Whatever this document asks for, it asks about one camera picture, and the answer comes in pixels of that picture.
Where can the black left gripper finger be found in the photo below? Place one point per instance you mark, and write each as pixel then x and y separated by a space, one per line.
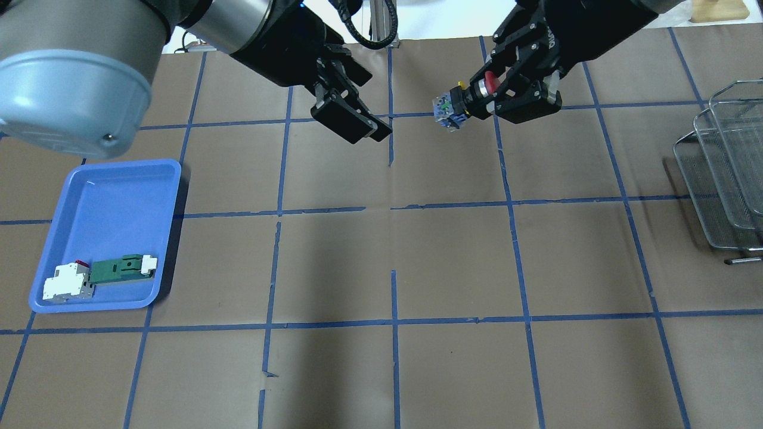
pixel 349 118
pixel 356 72

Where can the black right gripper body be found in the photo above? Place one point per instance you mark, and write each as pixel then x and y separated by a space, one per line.
pixel 587 33

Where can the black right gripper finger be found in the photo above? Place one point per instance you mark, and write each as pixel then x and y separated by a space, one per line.
pixel 498 77
pixel 541 99

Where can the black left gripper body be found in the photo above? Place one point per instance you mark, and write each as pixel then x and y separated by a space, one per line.
pixel 279 43

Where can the red emergency stop button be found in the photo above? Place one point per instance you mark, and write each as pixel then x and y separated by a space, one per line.
pixel 454 107

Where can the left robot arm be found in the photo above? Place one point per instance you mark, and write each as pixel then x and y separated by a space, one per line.
pixel 76 75

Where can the metal mesh shelf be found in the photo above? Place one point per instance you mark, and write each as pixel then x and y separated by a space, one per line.
pixel 720 161

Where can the wooden board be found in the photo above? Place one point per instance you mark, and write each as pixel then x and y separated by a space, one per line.
pixel 718 11

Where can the blue plastic tray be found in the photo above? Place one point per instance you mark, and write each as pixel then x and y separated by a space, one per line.
pixel 108 210

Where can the green terminal block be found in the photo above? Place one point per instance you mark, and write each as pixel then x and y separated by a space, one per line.
pixel 128 268

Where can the white circuit breaker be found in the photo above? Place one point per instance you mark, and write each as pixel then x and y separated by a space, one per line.
pixel 70 281

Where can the aluminium frame post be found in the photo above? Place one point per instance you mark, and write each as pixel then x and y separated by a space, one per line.
pixel 383 29

